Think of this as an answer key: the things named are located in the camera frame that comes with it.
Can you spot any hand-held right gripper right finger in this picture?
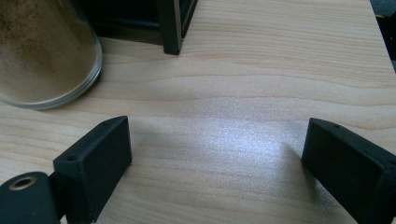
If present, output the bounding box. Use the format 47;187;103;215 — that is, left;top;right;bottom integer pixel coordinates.
301;117;396;224

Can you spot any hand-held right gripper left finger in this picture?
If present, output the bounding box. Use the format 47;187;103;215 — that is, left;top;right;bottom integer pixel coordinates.
52;115;133;224

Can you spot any white-lidded jar of brown powder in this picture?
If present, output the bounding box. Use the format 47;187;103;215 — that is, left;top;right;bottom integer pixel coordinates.
0;0;104;110

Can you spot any black metal rack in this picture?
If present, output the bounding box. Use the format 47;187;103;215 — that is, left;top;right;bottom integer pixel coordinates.
78;0;199;56

